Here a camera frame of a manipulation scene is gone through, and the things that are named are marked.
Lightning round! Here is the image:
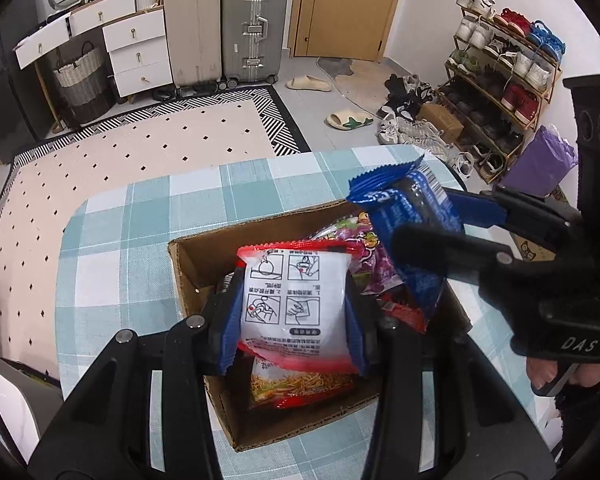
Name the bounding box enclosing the purple plastic bag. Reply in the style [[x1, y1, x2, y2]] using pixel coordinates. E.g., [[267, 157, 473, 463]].
[[500, 125, 578, 198]]

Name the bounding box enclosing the person's right hand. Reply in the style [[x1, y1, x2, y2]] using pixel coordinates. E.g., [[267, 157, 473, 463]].
[[526, 356, 578, 397]]

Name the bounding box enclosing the woven laundry basket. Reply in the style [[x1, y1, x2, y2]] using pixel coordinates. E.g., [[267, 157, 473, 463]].
[[52, 42, 117, 126]]

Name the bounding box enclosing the white drawer unit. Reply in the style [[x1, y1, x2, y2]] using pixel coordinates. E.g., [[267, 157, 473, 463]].
[[14, 0, 175, 103]]

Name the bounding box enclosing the beige slipper with green patch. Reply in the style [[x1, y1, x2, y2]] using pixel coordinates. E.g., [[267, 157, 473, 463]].
[[326, 111, 374, 131]]

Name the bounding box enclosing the blue biscuit packet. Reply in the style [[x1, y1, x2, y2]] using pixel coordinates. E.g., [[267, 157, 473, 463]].
[[347, 156, 466, 333]]

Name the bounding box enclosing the cat face mat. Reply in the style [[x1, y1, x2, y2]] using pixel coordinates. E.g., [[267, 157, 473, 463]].
[[512, 232, 561, 263]]

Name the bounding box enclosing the beige suitcase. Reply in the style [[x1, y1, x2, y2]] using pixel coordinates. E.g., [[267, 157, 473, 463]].
[[162, 0, 226, 90]]

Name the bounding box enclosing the silver suitcase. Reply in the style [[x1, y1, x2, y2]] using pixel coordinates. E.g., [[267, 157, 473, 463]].
[[221, 0, 290, 86]]

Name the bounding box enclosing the white red-edged snack packet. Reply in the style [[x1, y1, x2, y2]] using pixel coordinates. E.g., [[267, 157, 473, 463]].
[[236, 241, 362, 375]]

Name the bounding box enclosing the purple gummy candy packet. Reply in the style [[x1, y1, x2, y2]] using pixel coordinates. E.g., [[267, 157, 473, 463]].
[[307, 212, 406, 296]]

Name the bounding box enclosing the wooden door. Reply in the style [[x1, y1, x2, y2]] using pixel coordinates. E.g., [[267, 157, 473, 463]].
[[287, 0, 410, 63]]

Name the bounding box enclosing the red packet with black stripe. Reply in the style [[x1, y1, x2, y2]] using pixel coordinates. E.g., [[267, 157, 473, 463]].
[[377, 295, 428, 333]]

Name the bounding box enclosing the small brown box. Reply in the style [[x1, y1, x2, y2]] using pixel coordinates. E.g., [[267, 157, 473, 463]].
[[416, 104, 465, 142]]

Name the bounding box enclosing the teal checked tablecloth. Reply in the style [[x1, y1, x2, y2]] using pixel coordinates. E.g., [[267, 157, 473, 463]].
[[55, 146, 566, 480]]

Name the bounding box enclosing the patterned rug with striped border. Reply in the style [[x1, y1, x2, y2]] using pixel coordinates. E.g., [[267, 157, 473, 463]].
[[0, 85, 312, 381]]

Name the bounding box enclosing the brown cardboard box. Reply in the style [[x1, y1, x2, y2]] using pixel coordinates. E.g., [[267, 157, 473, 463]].
[[167, 197, 473, 453]]

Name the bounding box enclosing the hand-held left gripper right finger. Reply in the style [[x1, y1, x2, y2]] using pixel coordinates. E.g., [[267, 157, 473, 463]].
[[344, 280, 556, 480]]

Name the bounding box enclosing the white crispy noodle snack packet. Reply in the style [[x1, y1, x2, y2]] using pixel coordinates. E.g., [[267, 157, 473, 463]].
[[250, 355, 358, 411]]

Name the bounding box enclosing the pile of sneakers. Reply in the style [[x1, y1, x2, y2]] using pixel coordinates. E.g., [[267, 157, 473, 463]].
[[376, 74, 476, 181]]

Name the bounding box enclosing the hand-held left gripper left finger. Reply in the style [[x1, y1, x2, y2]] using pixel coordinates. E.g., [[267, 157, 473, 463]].
[[27, 265, 246, 480]]

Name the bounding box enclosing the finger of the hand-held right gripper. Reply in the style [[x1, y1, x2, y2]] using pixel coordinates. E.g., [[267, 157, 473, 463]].
[[390, 222, 581, 321], [442, 185, 586, 261]]

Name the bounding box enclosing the shoe rack with shoes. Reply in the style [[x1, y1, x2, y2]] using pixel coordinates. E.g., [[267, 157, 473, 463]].
[[437, 0, 566, 183]]

